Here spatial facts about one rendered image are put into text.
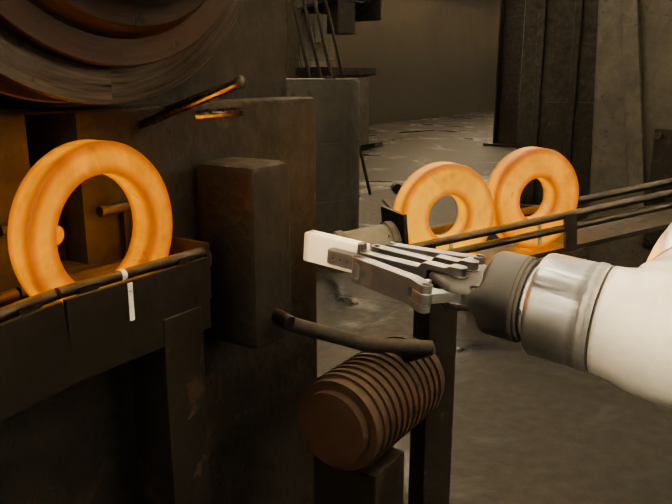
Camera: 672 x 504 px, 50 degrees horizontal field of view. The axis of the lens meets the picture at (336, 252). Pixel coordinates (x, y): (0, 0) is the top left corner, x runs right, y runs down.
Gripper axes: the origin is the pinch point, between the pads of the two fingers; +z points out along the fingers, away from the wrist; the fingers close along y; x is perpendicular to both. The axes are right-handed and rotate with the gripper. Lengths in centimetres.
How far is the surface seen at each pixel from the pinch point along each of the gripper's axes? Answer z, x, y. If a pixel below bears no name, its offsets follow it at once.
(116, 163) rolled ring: 20.7, 6.9, -9.9
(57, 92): 19.1, 14.2, -17.5
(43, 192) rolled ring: 20.3, 5.1, -18.6
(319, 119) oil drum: 155, -15, 220
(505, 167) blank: -0.2, 3.9, 44.5
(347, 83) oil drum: 151, 1, 235
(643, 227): -17, -6, 65
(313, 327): 10.4, -14.9, 12.2
